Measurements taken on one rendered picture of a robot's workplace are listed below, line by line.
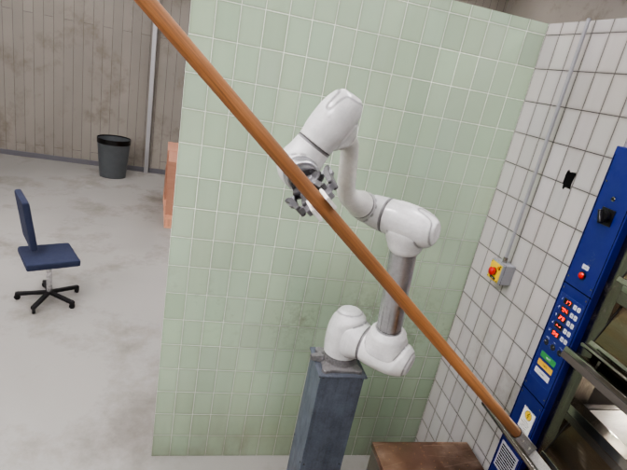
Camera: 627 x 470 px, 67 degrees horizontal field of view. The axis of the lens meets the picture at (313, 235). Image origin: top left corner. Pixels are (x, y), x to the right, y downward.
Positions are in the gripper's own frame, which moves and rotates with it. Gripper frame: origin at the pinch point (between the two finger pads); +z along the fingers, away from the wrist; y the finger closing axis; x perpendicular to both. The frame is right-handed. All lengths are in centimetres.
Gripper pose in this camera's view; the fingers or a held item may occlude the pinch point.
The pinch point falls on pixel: (321, 204)
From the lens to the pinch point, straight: 97.4
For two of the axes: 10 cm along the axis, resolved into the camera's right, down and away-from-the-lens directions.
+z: 1.9, 3.7, -9.1
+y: -7.7, 6.3, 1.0
